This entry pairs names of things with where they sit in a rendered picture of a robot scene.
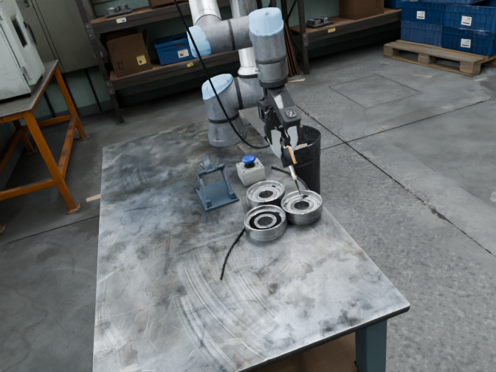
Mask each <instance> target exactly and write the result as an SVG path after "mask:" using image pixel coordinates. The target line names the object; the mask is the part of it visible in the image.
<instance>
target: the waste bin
mask: <svg viewBox="0 0 496 372"><path fill-rule="evenodd" d="M276 129H277V130H279V131H280V132H281V136H282V138H284V139H285V140H284V144H285V146H289V143H288V137H287V136H286V133H285V128H284V127H283V126H282V127H279V128H276ZM306 143H307V146H306V147H303V148H298V149H295V150H294V153H293V154H294V157H295V159H296V162H297V164H295V165H293V167H294V171H295V173H296V175H297V176H298V177H300V179H302V180H303V181H304V182H305V183H306V185H307V187H308V188H309V190H310V191H314V192H315V193H318V194H319V195H320V155H321V151H320V149H321V133H320V131H319V130H318V129H316V128H314V127H311V126H309V125H300V133H299V137H298V140H297V145H301V144H306Z"/></svg>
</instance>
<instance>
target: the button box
mask: <svg viewBox="0 0 496 372"><path fill-rule="evenodd" d="M236 166H237V170H238V176H239V178H240V179H241V181H242V182H243V184H244V186H247V185H251V184H255V183H257V182H262V181H264V180H266V174H265V170H264V166H263V165H262V164H261V162H260V161H259V160H258V158H255V161H254V162H252V164H251V165H248V164H246V163H243V162H241V163H238V164H236Z"/></svg>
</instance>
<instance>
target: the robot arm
mask: <svg viewBox="0 0 496 372"><path fill-rule="evenodd" d="M189 3H190V10H191V14H192V18H193V27H189V30H190V33H191V35H192V36H193V40H194V41H195V44H196V46H197V49H198V51H199V54H200V56H201V57H205V56H207V57H210V56H211V55H216V54H220V53H224V52H231V51H235V50H238V53H239V58H240V62H241V67H240V69H239V70H238V77H233V76H232V75H231V74H223V75H218V76H215V77H212V78H211V81H212V83H213V85H214V88H215V90H216V92H217V95H218V97H219V99H220V101H221V103H222V105H223V107H224V110H225V111H226V113H227V115H228V117H229V119H230V121H231V122H232V124H233V125H234V127H235V129H236V131H237V132H238V133H239V134H240V135H241V137H242V138H243V139H244V140H245V139H246V138H247V136H248V134H247V128H246V127H245V125H244V123H243V121H242V120H241V118H240V115H239V111H238V110H242V109H248V108H252V107H256V106H257V107H258V113H259V118H260V119H261V120H262V121H263V122H264V123H265V124H264V126H263V129H264V133H265V135H266V137H267V139H268V142H269V144H270V146H271V148H272V150H273V152H274V153H275V155H276V156H277V157H278V158H279V159H281V157H282V152H281V144H280V138H281V132H280V131H279V130H277V129H275V127H276V128H279V127H280V125H281V126H283V127H284V128H285V133H286V136H287V137H288V143H289V146H291V147H292V151H293V153H294V150H295V147H296V144H297V140H298V137H299V133H300V121H301V118H302V116H301V114H300V112H299V111H298V109H297V106H296V105H295V102H294V101H293V99H292V97H291V95H290V93H289V91H288V90H287V88H286V86H285V85H284V84H286V83H288V82H289V79H288V73H289V70H288V63H287V57H286V46H285V39H284V32H283V20H282V15H281V11H280V10H279V9H278V8H276V7H269V8H263V9H259V10H258V8H257V2H256V0H230V6H231V11H232V19H227V20H224V21H222V20H221V15H220V12H219V8H218V4H217V1H216V0H189ZM202 93H203V99H204V103H205V106H206V110H207V116H208V120H209V131H208V139H209V143H210V144H211V145H213V146H216V147H227V146H231V145H236V144H238V143H240V142H243V141H242V140H241V139H240V138H239V136H238V135H237V134H236V133H235V132H234V130H233V128H232V126H231V125H230V123H229V122H228V120H227V118H226V116H225V114H224V112H223V111H222V109H221V106H220V104H219V102H218V100H217V98H216V96H215V93H214V91H213V89H212V87H211V85H210V82H209V81H208V80H207V81H206V82H205V83H204V84H203V86H202ZM259 107H260V108H259ZM260 109H261V114H260Z"/></svg>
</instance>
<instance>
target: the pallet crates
mask: <svg viewBox="0 0 496 372"><path fill-rule="evenodd" d="M401 2H402V5H401V7H402V19H401V22H402V23H401V26H400V27H401V39H399V40H397V41H396V42H395V41H393V42H390V43H388V44H384V47H383V48H384V56H383V57H385V58H391V59H394V60H398V61H404V62H407V63H413V64H417V65H420V66H426V67H430V68H434V69H439V70H443V71H446V72H451V73H455V74H459V75H465V76H468V77H474V76H476V75H479V74H480V73H479V72H480V69H481V65H484V66H491V67H495V68H496V0H418V1H410V0H401ZM399 49H401V50H405V51H409V52H416V53H419V54H418V59H416V58H409V57H406V56H402V55H399ZM436 57H439V58H446V59H450V60H454V61H460V68H458V67H454V66H448V65H443V64H440V63H435V58H436Z"/></svg>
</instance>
